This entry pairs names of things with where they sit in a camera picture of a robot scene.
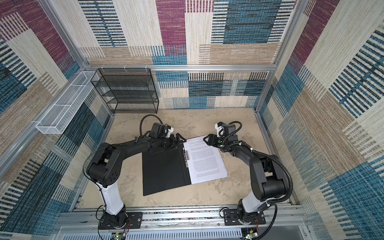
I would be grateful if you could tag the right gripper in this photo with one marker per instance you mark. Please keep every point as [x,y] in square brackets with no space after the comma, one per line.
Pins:
[212,138]

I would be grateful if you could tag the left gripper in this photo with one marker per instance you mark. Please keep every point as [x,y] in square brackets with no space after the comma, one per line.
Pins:
[173,143]

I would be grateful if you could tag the orange black file folder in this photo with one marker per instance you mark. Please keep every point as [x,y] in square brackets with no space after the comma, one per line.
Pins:
[165,170]

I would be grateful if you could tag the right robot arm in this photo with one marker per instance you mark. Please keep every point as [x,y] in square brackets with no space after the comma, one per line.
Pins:
[271,182]

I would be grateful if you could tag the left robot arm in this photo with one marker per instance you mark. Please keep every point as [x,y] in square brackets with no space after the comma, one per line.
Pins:
[106,164]

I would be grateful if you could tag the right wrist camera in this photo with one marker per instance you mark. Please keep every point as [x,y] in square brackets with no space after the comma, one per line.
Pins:
[224,130]

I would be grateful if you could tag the black wire mesh shelf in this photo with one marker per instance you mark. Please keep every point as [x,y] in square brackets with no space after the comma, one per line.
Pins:
[129,90]

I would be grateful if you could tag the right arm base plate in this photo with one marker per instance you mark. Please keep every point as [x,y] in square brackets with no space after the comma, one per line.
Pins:
[233,217]

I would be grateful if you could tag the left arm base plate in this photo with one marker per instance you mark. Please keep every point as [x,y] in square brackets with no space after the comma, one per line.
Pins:
[130,220]

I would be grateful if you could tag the white wire mesh basket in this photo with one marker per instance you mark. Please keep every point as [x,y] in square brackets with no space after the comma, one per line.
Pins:
[59,116]

